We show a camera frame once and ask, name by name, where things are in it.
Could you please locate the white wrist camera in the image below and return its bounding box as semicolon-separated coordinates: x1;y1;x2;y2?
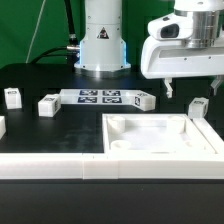
148;13;193;40

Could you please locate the black cable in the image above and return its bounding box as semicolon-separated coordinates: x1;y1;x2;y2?
29;0;81;64

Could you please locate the white right fence rail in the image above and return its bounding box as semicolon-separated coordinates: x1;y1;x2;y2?
193;118;224;154

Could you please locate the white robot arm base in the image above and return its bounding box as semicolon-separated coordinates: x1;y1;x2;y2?
74;0;131;78

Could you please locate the white square table top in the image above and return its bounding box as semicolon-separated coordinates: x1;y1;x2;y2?
102;114;216;155

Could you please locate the white tag base board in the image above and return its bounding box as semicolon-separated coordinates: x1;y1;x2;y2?
60;89;138;105

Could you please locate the white fence rail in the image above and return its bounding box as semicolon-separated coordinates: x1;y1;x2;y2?
0;153;224;180
193;118;224;154

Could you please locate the white front fence rail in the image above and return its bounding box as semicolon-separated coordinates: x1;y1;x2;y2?
0;153;224;180

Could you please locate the white thin cable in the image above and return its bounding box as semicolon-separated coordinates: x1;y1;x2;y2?
25;0;48;64

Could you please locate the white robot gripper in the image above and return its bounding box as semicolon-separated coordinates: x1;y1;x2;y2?
141;37;224;98

